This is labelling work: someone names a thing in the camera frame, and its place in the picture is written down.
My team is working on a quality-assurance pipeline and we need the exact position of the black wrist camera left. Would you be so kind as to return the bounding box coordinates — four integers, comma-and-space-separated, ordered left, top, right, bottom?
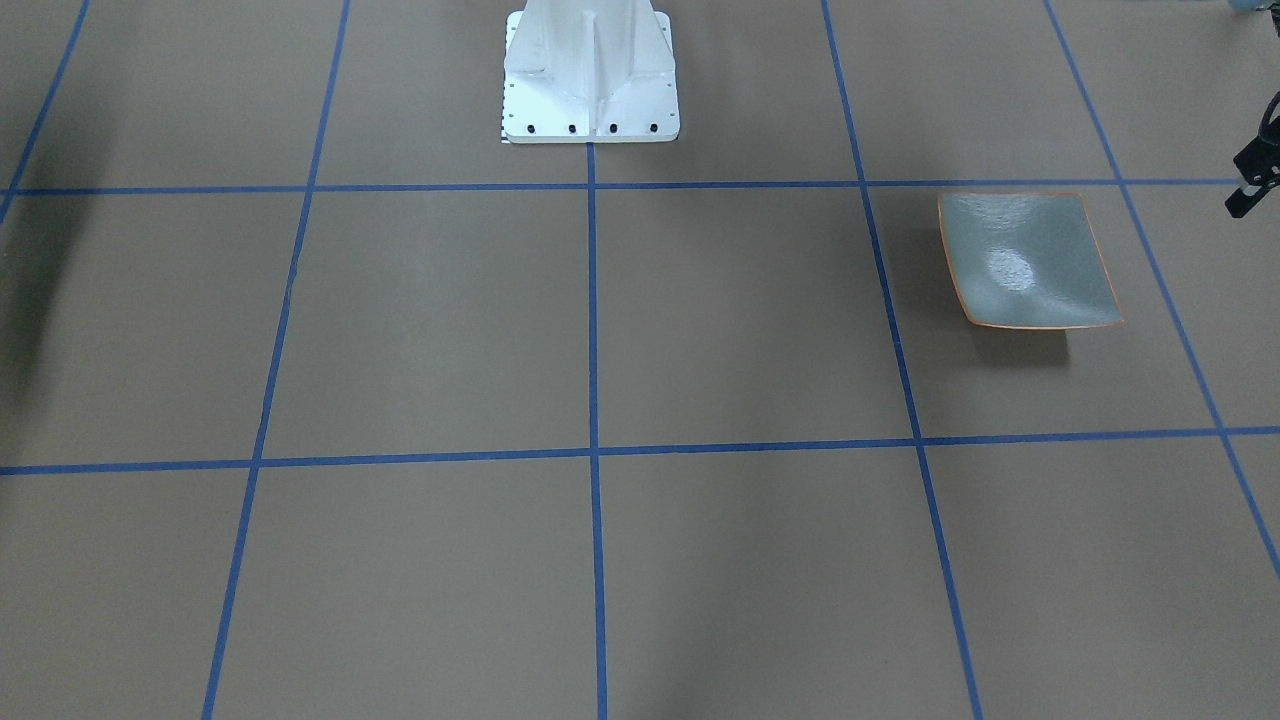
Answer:
1224, 94, 1279, 219

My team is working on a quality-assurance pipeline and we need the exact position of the grey square plate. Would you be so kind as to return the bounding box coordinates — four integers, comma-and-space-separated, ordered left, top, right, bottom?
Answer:
937, 192, 1124, 331

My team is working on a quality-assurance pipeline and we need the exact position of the white pedestal column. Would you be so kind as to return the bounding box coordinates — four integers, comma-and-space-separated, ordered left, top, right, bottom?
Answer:
500, 1, 681, 143

